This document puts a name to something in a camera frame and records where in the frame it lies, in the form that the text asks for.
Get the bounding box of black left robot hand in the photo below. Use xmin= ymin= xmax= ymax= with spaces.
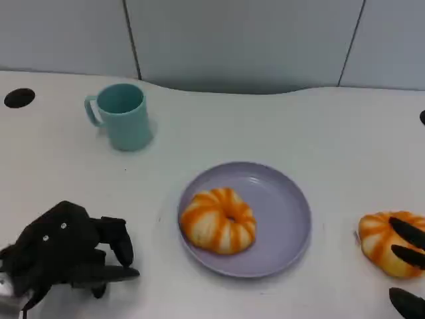
xmin=49 ymin=215 xmax=141 ymax=299

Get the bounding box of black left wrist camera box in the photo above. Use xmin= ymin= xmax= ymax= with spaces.
xmin=15 ymin=200 xmax=100 ymax=266

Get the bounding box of pale green mug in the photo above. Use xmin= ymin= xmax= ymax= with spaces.
xmin=84 ymin=82 xmax=154 ymax=152

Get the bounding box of orange white toy bread roll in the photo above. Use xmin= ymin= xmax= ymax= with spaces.
xmin=180 ymin=187 xmax=258 ymax=256
xmin=357 ymin=211 xmax=425 ymax=278

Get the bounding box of lilac plate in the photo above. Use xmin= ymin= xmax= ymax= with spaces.
xmin=177 ymin=161 xmax=313 ymax=278

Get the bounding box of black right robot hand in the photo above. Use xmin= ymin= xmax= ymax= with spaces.
xmin=388 ymin=216 xmax=425 ymax=319

